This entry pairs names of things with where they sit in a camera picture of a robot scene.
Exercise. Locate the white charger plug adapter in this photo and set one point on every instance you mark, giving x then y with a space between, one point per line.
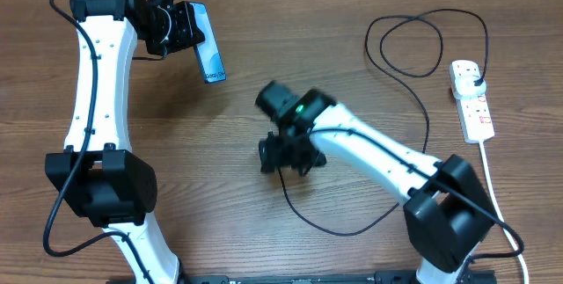
464 87

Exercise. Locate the white power strip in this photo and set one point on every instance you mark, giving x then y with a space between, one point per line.
474 113

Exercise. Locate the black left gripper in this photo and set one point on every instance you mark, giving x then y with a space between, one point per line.
190 36

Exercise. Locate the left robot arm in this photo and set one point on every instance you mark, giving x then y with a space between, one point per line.
97 174

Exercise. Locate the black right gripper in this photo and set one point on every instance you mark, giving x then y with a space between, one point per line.
277 156

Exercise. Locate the blue Samsung Galaxy smartphone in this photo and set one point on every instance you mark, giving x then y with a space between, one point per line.
204 42

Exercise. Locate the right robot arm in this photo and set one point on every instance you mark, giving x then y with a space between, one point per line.
447 211

